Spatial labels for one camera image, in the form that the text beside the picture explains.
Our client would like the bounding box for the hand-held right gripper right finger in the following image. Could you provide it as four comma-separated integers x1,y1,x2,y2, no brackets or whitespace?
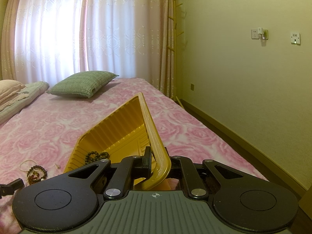
169,155,246,199

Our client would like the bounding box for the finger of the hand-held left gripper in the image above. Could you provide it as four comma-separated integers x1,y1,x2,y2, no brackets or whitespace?
0,178,23,198

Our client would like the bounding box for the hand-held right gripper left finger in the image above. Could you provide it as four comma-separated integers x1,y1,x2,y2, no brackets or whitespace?
65,146,153,199

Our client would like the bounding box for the amber red bead bracelet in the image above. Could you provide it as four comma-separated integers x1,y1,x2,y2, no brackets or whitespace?
27,172,47,186

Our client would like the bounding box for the white bead bracelet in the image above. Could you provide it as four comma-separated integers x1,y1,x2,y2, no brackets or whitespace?
19,160,37,172

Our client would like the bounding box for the brown bead bracelet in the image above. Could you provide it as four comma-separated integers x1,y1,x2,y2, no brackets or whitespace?
27,165,48,176

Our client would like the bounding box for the yellow plastic tray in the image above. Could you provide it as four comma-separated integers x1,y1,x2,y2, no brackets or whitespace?
64,93,171,191

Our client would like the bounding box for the dark wooden bead necklace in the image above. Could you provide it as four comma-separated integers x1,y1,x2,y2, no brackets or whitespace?
84,151,110,166

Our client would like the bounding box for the beige pillow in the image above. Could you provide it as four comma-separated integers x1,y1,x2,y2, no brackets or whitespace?
0,79,26,114

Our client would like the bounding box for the green striped quilt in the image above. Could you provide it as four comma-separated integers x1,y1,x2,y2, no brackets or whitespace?
0,81,50,125

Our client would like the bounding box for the green checked pillow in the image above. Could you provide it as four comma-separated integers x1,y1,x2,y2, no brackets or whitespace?
46,71,119,99

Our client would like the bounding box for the beige patterned drape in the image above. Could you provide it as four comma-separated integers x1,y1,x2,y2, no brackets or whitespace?
0,0,22,81
156,0,178,98

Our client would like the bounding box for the yellow bamboo coat rack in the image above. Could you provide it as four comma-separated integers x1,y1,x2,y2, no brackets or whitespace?
166,0,188,109

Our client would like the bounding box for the white plug-in night light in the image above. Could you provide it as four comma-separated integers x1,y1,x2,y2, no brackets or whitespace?
258,27,269,41

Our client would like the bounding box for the white sheer curtain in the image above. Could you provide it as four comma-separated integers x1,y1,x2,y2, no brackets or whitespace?
15,0,161,82

